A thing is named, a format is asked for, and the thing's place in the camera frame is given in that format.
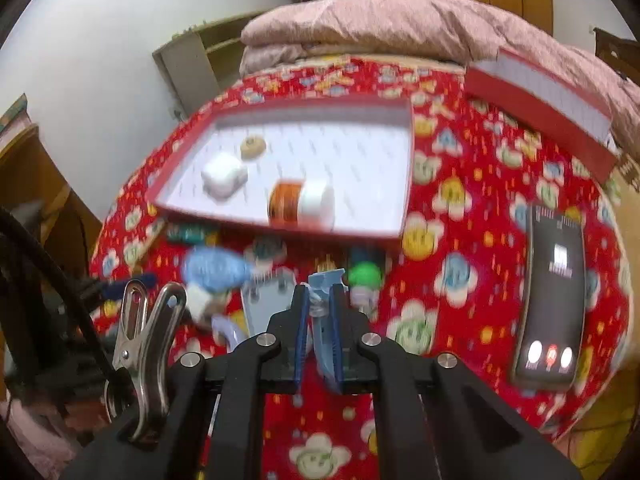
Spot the blue correction tape dispenser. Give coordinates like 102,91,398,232
182,247,253,293

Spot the white orange bottle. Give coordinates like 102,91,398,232
267,176,336,228

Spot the brown wooden cabinet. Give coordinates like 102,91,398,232
0,95,103,271

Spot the beige printed bedsheet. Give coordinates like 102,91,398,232
602,160,640,211

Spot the black smartphone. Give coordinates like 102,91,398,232
510,205,587,391

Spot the dark wooden headboard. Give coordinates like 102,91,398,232
592,27,640,83

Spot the green printed packet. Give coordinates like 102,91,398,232
167,225,221,246

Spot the red printed blanket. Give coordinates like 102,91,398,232
89,57,633,480

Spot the green toy figure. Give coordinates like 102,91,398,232
347,247,386,306

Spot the white charger plug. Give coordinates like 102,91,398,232
185,285,218,323

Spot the pink quilt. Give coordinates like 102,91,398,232
239,0,640,151

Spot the wooden chess piece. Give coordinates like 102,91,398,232
240,135,266,160

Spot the black cable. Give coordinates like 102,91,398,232
0,207,121,386

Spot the red cardboard box tray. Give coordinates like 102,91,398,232
150,96,416,241

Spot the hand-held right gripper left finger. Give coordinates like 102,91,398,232
60,282,308,480

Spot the pink cloth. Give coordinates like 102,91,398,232
0,400,76,480

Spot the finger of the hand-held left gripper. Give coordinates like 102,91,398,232
210,315,248,351
97,272,158,303

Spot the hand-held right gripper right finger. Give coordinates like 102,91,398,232
330,282,583,480

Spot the beige shelf unit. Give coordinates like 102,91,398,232
152,10,266,121

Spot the blue plastic clip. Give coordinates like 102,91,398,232
307,270,348,393

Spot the red cardboard box lid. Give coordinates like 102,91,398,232
464,47,621,181

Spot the metal spring clip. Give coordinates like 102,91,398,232
105,280,188,441

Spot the white earbuds case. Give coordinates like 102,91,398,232
201,152,249,201

